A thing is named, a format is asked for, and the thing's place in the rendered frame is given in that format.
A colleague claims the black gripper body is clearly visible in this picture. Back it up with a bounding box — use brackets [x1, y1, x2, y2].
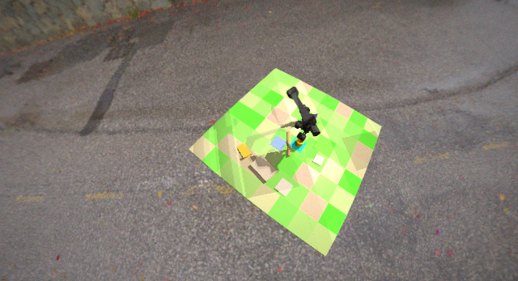
[296, 125, 310, 141]

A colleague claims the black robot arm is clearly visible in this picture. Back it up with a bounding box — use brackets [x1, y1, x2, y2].
[286, 86, 321, 137]

